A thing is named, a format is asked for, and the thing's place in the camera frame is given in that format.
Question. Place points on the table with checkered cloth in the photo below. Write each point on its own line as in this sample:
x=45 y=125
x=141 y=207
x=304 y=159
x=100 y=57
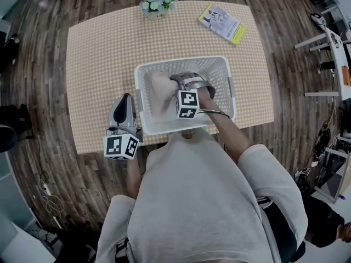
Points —
x=104 y=64

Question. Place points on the white plastic laundry basket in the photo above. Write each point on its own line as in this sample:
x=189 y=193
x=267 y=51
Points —
x=216 y=73

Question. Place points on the white table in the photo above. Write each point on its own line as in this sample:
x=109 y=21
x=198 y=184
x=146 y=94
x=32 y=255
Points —
x=338 y=56

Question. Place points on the beige clothes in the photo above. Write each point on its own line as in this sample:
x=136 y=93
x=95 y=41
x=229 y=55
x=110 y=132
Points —
x=160 y=89

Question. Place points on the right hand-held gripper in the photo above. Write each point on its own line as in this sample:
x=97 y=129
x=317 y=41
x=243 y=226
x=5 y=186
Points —
x=187 y=103

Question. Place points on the white flowers in pot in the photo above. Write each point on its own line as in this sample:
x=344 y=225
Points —
x=157 y=4

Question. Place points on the person's left forearm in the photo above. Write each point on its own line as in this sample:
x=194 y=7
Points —
x=135 y=177

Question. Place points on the black round bin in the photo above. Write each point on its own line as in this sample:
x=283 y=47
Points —
x=6 y=138

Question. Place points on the person's light grey shirt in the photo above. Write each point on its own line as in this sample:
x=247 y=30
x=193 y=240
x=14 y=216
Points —
x=205 y=201

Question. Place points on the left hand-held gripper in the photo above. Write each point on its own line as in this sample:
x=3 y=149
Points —
x=112 y=147

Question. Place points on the person's right forearm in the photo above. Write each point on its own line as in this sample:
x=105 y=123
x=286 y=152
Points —
x=225 y=130

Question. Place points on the white and yellow book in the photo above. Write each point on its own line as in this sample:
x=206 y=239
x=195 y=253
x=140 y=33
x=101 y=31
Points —
x=223 y=23

